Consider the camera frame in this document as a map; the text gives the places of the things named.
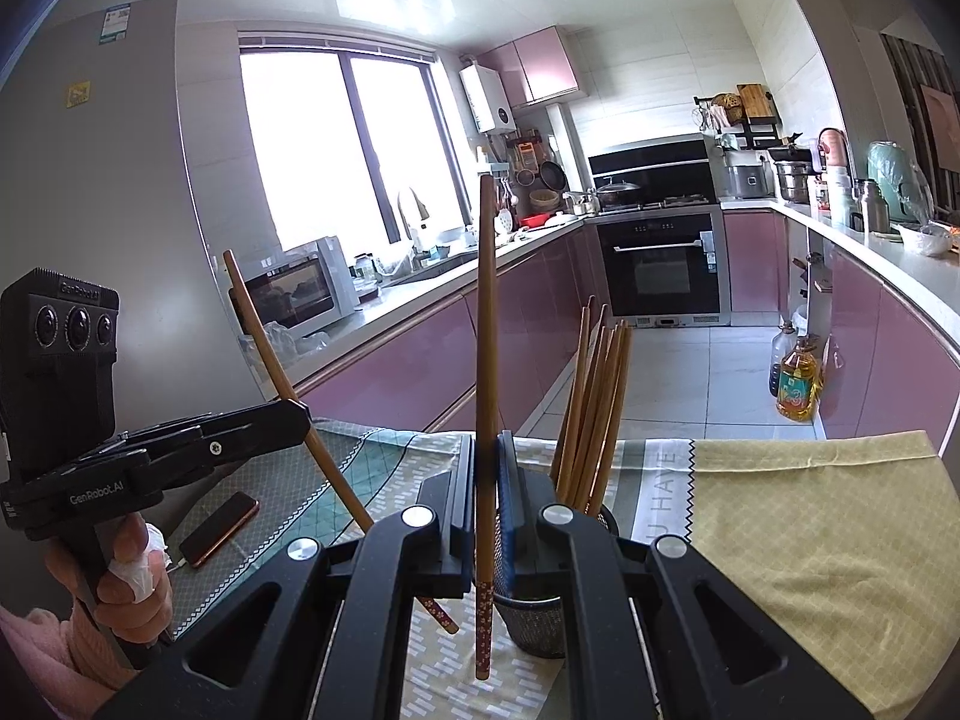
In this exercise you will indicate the pink wall cabinet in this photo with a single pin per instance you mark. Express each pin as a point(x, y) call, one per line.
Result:
point(536, 67)

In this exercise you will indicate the clear plastic bag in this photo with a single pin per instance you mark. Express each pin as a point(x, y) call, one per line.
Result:
point(292, 341)

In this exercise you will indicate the bunch of wooden chopsticks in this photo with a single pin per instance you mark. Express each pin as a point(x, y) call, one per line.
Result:
point(592, 405)

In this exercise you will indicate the black frying pan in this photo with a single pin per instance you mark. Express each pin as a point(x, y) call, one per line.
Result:
point(553, 175)

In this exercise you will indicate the person's left hand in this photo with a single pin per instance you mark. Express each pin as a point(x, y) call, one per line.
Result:
point(131, 607)

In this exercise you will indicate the steel kitchen sink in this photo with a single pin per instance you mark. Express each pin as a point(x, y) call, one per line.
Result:
point(435, 268)

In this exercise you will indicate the wooden cutting board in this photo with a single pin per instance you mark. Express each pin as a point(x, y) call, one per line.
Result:
point(754, 101)

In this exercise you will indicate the pink wall painting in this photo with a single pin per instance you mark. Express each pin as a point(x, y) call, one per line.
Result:
point(943, 124)

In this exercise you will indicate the dark liquid plastic bottle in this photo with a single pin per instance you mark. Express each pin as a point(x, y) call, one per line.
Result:
point(778, 367)

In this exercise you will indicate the grey refrigerator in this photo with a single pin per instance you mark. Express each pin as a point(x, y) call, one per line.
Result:
point(112, 187)

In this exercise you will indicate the white covered bowl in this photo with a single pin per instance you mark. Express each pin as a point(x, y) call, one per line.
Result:
point(926, 240)

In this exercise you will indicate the yellow sticker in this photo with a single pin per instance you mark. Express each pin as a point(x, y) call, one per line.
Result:
point(79, 94)

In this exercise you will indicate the steel thermos bottle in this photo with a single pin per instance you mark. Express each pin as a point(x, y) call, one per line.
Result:
point(872, 210)

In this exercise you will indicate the smartphone with brown case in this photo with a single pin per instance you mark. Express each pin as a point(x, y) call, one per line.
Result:
point(221, 529)

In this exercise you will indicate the large kitchen window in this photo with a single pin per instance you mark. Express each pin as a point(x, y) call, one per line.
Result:
point(315, 142)

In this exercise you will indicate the white wall water heater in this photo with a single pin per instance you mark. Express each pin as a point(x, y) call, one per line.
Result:
point(487, 99)

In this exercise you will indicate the black wall shelf rack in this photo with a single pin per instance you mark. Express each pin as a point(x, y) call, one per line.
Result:
point(757, 136)

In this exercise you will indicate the white countertop microwave oven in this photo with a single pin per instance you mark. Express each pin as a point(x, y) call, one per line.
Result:
point(300, 296)

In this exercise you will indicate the brown chopstick red patterned end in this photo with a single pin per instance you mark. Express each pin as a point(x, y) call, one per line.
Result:
point(486, 315)
point(262, 345)

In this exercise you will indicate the small steel pot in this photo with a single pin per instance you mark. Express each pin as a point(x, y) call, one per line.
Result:
point(581, 204)

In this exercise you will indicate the blue white appliance label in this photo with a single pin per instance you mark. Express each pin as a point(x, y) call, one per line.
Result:
point(115, 24)

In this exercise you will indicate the bamboo steamer basket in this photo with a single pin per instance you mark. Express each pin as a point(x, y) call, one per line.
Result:
point(544, 202)

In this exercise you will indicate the woven basket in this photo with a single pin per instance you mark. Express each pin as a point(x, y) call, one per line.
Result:
point(726, 109)

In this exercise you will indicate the pink kitchen counter cabinets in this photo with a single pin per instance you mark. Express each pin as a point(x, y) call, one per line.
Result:
point(420, 360)
point(885, 330)

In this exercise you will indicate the steel stock pot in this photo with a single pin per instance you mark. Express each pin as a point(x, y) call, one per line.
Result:
point(793, 176)

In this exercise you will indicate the red plastic basin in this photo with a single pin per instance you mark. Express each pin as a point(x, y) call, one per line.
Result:
point(535, 221)

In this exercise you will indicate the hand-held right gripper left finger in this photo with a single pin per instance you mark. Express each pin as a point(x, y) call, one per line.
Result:
point(468, 517)

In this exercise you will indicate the orange grater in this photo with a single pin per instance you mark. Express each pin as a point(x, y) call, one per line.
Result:
point(529, 154)

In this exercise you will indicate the patchwork patterned tablecloth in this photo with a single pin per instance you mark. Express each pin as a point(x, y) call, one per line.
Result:
point(787, 525)

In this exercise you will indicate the pink kettle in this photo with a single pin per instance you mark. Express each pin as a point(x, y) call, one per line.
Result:
point(834, 148)

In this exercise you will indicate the yellow cooking oil bottle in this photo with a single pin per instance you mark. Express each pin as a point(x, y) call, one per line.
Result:
point(799, 386)

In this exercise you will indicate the cluster of small bottles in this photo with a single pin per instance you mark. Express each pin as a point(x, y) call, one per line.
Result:
point(836, 199)

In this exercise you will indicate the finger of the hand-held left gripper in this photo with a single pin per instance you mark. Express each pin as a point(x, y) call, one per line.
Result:
point(225, 439)
point(169, 431)

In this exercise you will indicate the mint green bagged appliance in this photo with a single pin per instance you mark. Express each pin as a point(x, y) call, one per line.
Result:
point(896, 180)

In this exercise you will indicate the silver rice cooker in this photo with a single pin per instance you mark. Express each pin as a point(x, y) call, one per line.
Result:
point(748, 176)

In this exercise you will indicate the black wok with lid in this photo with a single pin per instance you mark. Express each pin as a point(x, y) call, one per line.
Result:
point(619, 195)

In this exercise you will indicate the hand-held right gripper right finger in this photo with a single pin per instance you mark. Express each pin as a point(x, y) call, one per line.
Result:
point(508, 517)

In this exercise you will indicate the black built-in oven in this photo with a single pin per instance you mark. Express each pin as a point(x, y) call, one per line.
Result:
point(660, 270)

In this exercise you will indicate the black range hood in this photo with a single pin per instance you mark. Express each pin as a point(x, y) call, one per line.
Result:
point(652, 165)

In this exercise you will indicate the person's left forearm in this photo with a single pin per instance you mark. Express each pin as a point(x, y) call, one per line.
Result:
point(45, 660)

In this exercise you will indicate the black mesh utensil holder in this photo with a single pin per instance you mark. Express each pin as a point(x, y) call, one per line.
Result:
point(532, 626)

